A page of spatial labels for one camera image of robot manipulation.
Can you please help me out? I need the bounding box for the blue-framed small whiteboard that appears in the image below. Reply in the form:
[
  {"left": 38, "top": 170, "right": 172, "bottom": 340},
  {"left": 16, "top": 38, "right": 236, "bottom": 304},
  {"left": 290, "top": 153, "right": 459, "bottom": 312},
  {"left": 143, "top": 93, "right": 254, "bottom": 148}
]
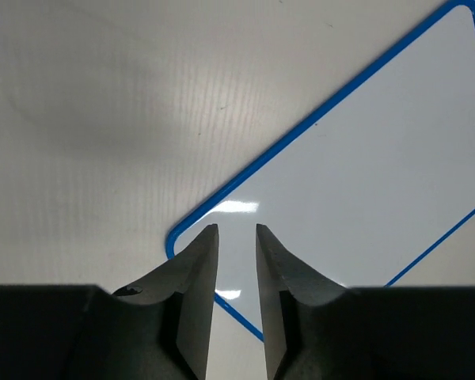
[{"left": 165, "top": 1, "right": 475, "bottom": 338}]

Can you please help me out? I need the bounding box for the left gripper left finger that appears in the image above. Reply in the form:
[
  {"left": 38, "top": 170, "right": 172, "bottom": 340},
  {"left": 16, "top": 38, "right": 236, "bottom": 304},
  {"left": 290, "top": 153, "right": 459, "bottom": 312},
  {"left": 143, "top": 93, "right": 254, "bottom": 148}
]
[{"left": 0, "top": 225, "right": 219, "bottom": 379}]

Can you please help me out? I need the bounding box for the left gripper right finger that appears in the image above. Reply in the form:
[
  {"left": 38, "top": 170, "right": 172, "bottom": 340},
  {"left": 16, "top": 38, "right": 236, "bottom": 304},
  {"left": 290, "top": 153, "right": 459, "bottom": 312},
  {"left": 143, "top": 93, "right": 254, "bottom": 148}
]
[{"left": 256, "top": 225, "right": 475, "bottom": 379}]

